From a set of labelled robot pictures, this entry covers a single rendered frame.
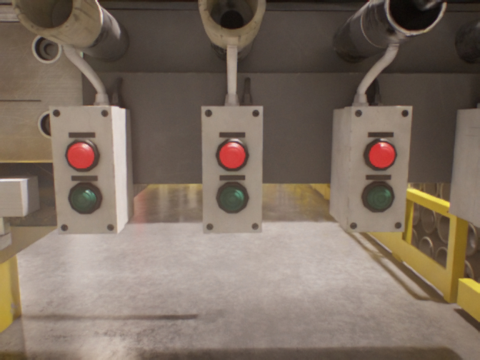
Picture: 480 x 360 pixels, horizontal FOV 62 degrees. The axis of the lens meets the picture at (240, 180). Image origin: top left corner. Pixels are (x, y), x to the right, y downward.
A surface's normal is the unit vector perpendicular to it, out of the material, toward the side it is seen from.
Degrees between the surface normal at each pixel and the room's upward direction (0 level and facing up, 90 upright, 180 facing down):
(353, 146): 90
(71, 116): 90
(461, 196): 90
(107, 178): 90
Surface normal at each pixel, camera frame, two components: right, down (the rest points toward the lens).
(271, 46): 0.03, 0.15
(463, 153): -1.00, 0.00
